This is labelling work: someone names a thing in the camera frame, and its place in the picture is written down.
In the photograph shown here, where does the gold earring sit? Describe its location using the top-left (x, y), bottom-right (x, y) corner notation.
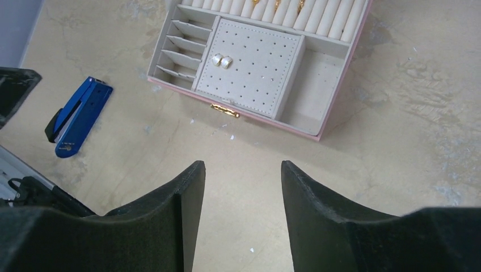
top-left (220, 56), bottom-right (233, 69)
top-left (211, 53), bottom-right (223, 66)

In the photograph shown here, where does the gold ring pair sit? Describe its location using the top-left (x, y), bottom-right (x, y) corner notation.
top-left (273, 0), bottom-right (306, 15)

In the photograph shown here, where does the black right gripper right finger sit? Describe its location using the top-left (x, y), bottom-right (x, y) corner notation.
top-left (281, 161), bottom-right (480, 271)

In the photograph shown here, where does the aluminium frame rail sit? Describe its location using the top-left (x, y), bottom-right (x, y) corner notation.
top-left (1, 146), bottom-right (55, 199)

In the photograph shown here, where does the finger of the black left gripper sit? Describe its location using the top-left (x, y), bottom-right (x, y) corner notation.
top-left (1, 67), bottom-right (43, 128)

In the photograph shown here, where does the blue stapler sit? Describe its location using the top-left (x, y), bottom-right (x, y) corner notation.
top-left (44, 76), bottom-right (113, 158)

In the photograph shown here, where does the pink jewelry box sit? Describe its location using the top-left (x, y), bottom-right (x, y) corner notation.
top-left (147, 0), bottom-right (371, 140)

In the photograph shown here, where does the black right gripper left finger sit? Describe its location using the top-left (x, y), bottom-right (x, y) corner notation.
top-left (1, 160), bottom-right (206, 271)

